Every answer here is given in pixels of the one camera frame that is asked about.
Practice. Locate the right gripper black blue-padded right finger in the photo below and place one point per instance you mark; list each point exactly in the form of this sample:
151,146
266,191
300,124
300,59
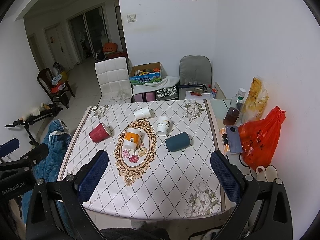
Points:
267,202

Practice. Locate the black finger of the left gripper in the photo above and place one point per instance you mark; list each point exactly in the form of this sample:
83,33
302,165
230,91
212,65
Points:
36,155

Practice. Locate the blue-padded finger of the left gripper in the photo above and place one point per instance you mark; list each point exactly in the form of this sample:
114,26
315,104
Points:
9,147

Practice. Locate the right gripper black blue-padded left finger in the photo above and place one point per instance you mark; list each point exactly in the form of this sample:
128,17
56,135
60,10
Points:
56,210

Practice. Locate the dark teal cup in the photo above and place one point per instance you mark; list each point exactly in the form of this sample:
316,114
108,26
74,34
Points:
178,142

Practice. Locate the red paper cup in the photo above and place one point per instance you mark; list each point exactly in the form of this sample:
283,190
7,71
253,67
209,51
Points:
99,133

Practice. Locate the white orange paper cup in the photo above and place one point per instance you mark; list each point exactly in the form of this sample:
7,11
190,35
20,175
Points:
131,139

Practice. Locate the white paper cup far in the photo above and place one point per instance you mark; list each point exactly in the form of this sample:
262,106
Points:
142,113

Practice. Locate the white printed paper cup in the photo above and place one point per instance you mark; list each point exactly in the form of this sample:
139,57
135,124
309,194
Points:
163,125

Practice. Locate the blue denim cloth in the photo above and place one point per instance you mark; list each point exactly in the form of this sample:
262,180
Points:
57,139

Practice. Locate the black tripod stand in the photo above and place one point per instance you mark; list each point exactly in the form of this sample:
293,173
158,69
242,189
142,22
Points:
35,115

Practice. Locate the white enamel mug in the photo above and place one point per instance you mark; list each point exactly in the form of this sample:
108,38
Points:
268,174

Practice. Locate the black wooden chair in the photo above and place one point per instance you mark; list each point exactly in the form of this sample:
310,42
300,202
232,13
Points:
55,87

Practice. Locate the orange plastic bag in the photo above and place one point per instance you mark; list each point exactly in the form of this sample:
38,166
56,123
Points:
259,139

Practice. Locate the orange snack packet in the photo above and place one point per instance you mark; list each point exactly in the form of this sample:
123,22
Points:
224,139

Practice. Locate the white padded chair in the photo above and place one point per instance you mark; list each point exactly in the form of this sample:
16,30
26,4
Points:
113,78

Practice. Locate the brown liquid bottle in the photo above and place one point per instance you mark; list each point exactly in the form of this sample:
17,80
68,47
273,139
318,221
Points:
231,116

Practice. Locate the floral diamond pattern tablecloth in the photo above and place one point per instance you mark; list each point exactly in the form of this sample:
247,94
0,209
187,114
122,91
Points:
151,182

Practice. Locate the clear bottle white cap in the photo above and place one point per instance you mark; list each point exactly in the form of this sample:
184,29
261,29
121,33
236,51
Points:
238,100

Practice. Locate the yellow transparent plastic bag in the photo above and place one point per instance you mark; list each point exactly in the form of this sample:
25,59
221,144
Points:
256,101

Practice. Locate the cardboard box with items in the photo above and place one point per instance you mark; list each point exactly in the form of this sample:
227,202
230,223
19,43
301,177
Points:
146,73

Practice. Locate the grey cushioned chair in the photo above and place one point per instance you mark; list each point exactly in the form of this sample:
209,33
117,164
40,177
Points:
195,72

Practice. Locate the white wall switch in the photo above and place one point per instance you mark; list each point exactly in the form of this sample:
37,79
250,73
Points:
131,18

